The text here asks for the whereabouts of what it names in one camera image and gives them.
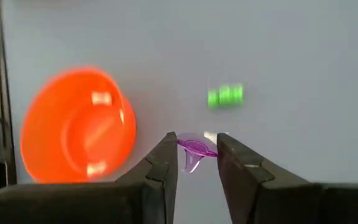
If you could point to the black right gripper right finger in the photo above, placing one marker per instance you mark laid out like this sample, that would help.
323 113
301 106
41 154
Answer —
306 205

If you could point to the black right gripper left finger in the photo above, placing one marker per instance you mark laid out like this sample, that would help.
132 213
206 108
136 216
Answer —
73 205

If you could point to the white plastic bone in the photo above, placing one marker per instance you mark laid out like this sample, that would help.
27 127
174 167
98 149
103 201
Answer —
101 98
96 168
210 136
122 115

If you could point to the purple plastic witch hat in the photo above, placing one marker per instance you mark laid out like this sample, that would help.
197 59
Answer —
195 148

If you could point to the orange round plastic bowl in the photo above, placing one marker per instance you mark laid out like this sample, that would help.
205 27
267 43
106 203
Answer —
48 130

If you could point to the green plastic skeleton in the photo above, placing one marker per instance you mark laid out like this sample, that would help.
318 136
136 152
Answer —
225 95

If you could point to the black aluminium table frame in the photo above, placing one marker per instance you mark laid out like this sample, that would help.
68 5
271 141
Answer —
5 109

